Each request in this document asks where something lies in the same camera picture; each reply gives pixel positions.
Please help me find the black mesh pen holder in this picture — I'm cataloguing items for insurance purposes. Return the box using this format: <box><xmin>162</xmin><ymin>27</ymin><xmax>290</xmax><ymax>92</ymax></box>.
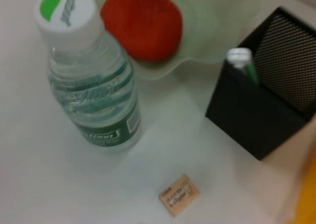
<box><xmin>204</xmin><ymin>6</ymin><xmax>316</xmax><ymax>162</ymax></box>

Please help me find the red-orange fruit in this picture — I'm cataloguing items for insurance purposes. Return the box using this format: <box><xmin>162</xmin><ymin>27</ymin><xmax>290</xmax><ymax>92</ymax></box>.
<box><xmin>100</xmin><ymin>0</ymin><xmax>183</xmax><ymax>62</ymax></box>

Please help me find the yellow plastic bin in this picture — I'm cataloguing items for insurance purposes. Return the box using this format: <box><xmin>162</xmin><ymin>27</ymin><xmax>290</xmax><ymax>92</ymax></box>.
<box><xmin>288</xmin><ymin>134</ymin><xmax>316</xmax><ymax>224</ymax></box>

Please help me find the clear green-label water bottle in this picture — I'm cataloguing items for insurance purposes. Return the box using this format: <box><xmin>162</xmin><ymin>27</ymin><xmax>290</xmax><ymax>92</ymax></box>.
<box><xmin>33</xmin><ymin>0</ymin><xmax>143</xmax><ymax>153</ymax></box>

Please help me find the pale green glass fruit plate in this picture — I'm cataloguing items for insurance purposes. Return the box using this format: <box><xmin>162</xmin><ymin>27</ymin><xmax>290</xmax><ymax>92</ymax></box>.
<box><xmin>83</xmin><ymin>0</ymin><xmax>262</xmax><ymax>81</ymax></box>

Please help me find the green pen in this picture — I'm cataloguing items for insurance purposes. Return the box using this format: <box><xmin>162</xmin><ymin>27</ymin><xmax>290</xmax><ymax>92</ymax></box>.
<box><xmin>226</xmin><ymin>47</ymin><xmax>260</xmax><ymax>86</ymax></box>

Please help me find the beige eraser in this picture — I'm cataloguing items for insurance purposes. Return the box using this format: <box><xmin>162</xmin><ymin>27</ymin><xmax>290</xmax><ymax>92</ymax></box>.
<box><xmin>158</xmin><ymin>174</ymin><xmax>200</xmax><ymax>218</ymax></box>

